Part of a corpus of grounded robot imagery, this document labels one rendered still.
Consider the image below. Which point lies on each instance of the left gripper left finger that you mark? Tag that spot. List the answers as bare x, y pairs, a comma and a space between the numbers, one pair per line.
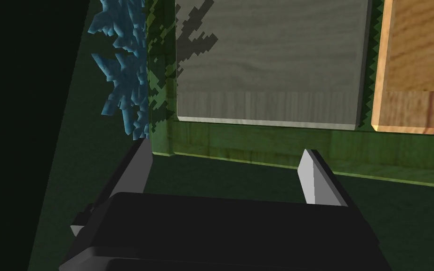
134, 173

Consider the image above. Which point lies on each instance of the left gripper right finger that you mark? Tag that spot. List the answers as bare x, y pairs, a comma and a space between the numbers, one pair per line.
315, 180

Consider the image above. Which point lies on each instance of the green wooden cabinet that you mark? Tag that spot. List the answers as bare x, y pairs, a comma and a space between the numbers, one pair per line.
254, 141

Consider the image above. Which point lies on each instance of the blue jagged plant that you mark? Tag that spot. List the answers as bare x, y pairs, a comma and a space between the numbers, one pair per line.
124, 71

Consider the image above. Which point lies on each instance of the grey wooden cabinet door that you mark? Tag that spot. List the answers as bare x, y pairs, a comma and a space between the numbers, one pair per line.
273, 64

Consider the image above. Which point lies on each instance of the light brown wooden cabinet door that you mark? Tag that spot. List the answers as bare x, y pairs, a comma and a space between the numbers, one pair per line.
420, 64

